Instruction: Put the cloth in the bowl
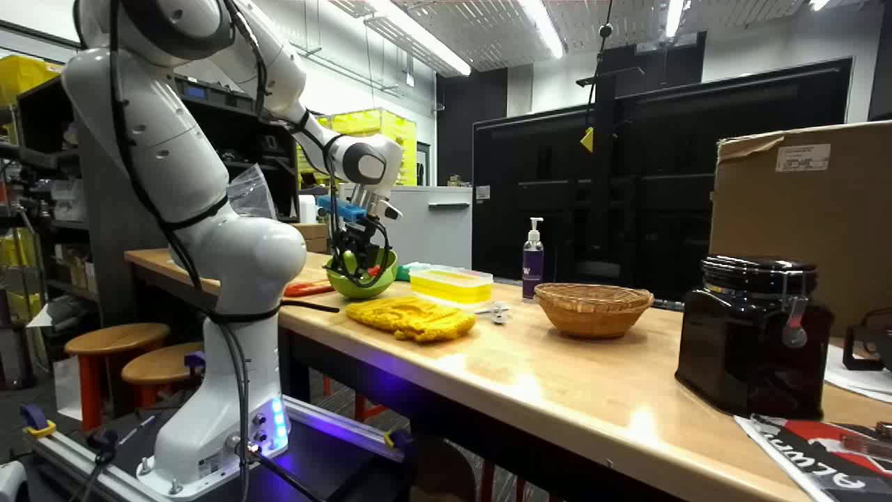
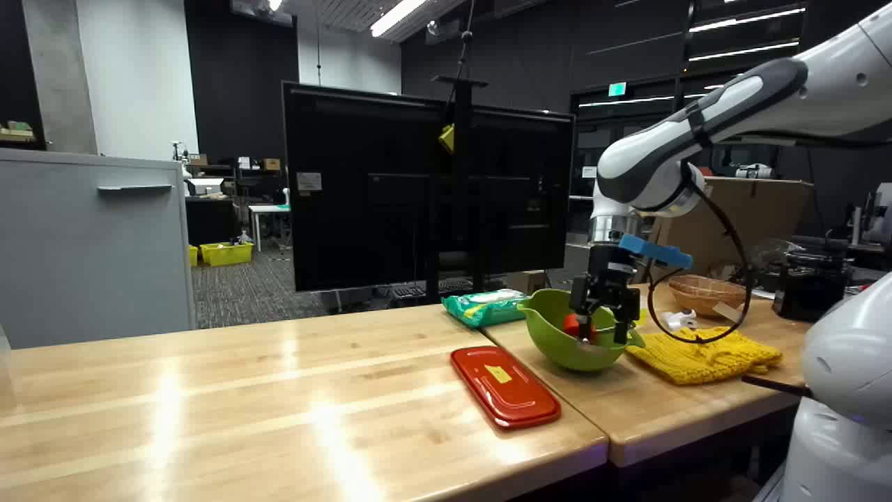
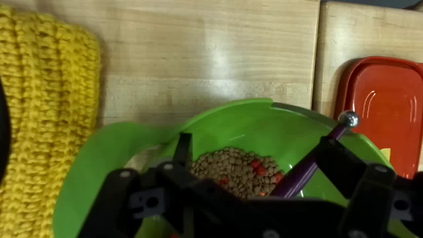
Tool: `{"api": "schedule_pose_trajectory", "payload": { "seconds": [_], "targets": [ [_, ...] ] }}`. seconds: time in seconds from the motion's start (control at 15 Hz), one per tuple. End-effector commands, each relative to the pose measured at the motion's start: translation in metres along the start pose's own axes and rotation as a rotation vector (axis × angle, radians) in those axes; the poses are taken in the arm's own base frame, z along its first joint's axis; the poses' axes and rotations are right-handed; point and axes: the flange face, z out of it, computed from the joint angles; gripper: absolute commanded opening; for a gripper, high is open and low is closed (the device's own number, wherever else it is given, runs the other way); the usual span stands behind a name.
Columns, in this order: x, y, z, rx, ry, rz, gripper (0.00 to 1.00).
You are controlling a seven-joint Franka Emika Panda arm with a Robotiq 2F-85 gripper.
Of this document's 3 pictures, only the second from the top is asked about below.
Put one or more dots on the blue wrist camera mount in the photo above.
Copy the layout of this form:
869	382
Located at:
656	252

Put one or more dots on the green wipes packet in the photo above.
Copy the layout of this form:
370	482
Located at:
483	308

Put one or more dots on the red rectangular lid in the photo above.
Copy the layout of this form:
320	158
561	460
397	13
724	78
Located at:
506	387

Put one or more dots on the yellow knitted cloth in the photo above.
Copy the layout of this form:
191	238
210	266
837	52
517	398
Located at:
701	358

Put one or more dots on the black monitor stand pole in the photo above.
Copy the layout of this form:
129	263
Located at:
460	101

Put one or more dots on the crumpled clear plastic piece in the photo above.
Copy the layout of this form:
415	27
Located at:
680	323

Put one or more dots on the yellow tag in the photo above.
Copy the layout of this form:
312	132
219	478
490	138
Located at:
447	138

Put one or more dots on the grey cabinet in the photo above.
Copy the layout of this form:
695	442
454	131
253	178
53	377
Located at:
92	262

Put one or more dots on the yellow floor bin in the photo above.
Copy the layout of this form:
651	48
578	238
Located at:
226	255

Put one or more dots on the red toy food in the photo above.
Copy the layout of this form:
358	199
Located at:
573	324

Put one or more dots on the green exit sign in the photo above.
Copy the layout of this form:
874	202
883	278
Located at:
617	92

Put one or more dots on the black glass jar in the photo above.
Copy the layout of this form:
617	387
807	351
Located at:
808	290

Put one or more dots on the large cardboard box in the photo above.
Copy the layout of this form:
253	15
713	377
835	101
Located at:
762	220

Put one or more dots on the woven wicker basket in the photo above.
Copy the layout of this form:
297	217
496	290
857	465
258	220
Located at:
705	298

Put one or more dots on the large black monitor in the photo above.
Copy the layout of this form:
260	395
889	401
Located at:
370	185

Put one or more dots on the white background table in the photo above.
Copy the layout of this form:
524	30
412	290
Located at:
269	213

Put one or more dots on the green plastic bowl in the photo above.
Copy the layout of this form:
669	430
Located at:
559	351

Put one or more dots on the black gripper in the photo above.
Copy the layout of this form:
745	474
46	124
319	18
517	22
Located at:
614	276

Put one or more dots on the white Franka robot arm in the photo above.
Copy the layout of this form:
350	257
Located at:
837	93

